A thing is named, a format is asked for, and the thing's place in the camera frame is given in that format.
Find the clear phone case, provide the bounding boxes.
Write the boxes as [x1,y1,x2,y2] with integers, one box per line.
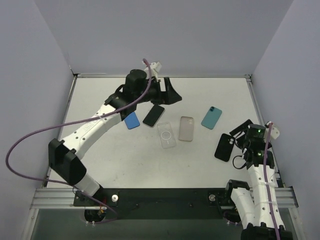
[156,122,177,149]

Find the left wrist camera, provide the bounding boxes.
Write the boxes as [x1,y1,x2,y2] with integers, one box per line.
[149,61,162,76]

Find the aluminium table frame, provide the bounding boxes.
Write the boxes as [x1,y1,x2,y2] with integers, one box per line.
[21,73,301,240]

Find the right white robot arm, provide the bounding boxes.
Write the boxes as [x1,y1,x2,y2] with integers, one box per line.
[225,121,293,240]

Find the beige phone case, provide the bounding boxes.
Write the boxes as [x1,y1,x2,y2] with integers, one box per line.
[178,116,195,142]

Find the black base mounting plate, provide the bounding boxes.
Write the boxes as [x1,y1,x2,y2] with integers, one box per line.
[73,188,240,222]

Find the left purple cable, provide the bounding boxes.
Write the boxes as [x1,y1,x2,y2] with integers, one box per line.
[5,58,153,224]

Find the purple cable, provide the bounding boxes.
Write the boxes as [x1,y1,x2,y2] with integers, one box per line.
[223,121,282,240]
[5,58,153,224]

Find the black phone from beige case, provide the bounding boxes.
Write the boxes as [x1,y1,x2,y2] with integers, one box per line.
[201,106,223,130]

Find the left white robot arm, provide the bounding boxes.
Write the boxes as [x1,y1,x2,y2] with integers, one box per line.
[48,69,182,206]

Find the black silicone phone case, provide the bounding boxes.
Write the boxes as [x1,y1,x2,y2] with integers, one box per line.
[214,133,235,162]

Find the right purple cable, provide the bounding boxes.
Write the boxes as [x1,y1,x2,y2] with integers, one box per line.
[223,121,282,240]

